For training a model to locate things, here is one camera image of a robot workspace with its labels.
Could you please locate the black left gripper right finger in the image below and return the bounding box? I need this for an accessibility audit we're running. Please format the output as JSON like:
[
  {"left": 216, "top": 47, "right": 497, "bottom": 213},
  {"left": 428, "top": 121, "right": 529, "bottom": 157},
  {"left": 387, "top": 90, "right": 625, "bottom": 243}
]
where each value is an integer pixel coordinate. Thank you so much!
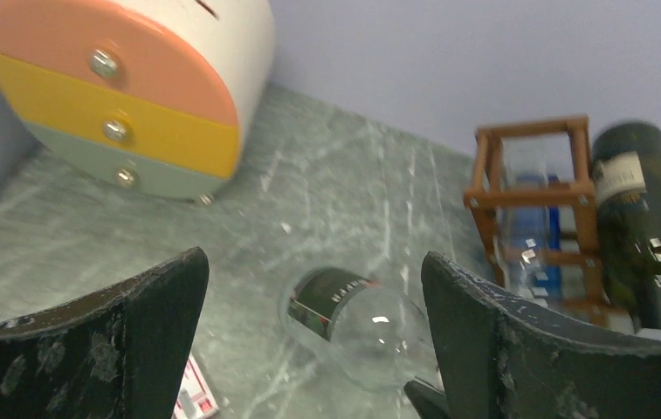
[{"left": 421, "top": 252, "right": 661, "bottom": 418}]

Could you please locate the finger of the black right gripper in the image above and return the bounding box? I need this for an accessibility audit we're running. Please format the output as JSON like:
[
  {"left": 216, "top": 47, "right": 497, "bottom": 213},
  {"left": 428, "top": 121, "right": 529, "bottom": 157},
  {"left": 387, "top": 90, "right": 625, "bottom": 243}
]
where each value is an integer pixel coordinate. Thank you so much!
[{"left": 403, "top": 380, "right": 451, "bottom": 419}]

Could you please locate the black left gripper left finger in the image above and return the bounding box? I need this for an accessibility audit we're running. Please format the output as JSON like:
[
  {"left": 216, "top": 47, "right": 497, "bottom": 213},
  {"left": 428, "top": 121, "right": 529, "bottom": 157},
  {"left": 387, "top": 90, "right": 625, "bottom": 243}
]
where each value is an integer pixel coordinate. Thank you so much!
[{"left": 0, "top": 247, "right": 210, "bottom": 418}]

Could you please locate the clear bottle silver cap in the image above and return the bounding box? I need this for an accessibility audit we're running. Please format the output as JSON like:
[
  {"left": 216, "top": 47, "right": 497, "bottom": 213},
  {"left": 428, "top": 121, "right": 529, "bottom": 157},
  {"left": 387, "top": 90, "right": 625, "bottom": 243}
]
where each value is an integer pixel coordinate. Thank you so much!
[{"left": 278, "top": 266, "right": 438, "bottom": 391}]

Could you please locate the dark bottle cream label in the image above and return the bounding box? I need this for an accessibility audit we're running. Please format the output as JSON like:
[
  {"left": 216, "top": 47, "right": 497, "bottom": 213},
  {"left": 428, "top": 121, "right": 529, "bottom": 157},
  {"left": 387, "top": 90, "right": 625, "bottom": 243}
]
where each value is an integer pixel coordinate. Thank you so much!
[{"left": 591, "top": 120, "right": 661, "bottom": 329}]

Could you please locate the clear glass bottle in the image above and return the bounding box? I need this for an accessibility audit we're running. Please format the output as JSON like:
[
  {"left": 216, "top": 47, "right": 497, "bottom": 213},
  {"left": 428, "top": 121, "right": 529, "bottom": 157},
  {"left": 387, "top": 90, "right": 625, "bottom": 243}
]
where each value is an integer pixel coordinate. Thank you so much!
[{"left": 503, "top": 137, "right": 547, "bottom": 189}]

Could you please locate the brown wooden wine rack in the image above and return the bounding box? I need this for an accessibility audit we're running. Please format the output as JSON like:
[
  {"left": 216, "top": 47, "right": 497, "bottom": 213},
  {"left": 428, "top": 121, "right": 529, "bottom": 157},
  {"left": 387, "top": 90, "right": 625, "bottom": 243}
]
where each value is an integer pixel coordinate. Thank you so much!
[{"left": 464, "top": 114, "right": 650, "bottom": 329}]

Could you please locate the small red white card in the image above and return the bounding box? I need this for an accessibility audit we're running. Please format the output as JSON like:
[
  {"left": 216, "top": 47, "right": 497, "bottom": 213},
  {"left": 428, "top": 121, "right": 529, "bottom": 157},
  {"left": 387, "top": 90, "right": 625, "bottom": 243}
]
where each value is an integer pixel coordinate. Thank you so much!
[{"left": 171, "top": 354, "right": 219, "bottom": 419}]

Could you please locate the beige orange yellow cylinder box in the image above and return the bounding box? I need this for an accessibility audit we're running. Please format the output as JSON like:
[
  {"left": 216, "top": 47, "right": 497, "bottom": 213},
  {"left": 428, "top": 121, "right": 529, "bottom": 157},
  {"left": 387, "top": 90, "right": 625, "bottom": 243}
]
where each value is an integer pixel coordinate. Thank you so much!
[{"left": 0, "top": 0, "right": 276, "bottom": 204}]

